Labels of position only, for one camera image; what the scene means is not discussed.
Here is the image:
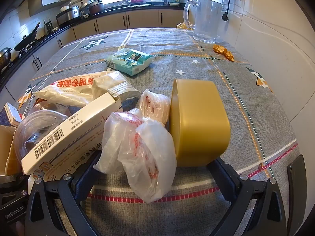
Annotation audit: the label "steel lidded wok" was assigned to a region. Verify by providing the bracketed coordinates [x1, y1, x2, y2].
[0, 47, 13, 72]

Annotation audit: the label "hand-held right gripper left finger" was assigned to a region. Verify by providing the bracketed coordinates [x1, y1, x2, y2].
[25, 150, 104, 236]

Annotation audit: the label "clear glass mug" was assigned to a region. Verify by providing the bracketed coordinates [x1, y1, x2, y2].
[183, 0, 228, 44]

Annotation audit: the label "gas stove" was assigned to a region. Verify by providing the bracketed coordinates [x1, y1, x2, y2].
[10, 37, 42, 56]

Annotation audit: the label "black power cable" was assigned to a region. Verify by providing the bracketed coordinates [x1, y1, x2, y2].
[222, 0, 233, 22]

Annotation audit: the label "long white medicine box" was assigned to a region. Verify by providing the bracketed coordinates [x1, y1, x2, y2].
[21, 92, 123, 185]

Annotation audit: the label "orange medicine box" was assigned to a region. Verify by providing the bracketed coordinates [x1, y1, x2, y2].
[0, 125, 21, 176]

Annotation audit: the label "white red-lettered plastic package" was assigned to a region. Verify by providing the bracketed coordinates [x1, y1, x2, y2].
[32, 71, 123, 109]

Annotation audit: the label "clear plastic food container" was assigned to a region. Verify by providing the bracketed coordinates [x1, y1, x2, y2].
[13, 103, 72, 160]

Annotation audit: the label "brown cooking pot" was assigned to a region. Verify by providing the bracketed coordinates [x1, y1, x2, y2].
[87, 0, 105, 15]

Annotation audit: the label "silver black rice cooker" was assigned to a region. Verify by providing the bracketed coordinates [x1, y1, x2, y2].
[57, 5, 82, 26]

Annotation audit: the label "small white box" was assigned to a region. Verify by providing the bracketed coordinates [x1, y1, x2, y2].
[4, 102, 22, 127]

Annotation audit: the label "teal tissue pack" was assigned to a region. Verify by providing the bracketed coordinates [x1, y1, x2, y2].
[105, 48, 153, 76]

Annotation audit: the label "clear plastic bag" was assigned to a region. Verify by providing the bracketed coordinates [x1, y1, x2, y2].
[135, 88, 171, 126]

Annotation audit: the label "beige lower kitchen cabinets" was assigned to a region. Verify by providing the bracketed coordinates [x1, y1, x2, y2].
[0, 8, 187, 113]

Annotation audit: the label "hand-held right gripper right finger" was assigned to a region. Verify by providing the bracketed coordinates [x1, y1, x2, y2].
[208, 156, 289, 236]

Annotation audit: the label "orange peel pieces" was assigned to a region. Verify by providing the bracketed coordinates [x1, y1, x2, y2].
[213, 44, 234, 62]

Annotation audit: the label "black wok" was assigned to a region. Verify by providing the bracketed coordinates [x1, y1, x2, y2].
[13, 22, 41, 51]

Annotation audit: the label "white red-print plastic bag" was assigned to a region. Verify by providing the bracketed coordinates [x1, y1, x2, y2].
[94, 108, 178, 204]

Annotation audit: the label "yellow plastic container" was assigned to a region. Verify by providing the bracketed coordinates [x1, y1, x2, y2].
[169, 79, 232, 167]

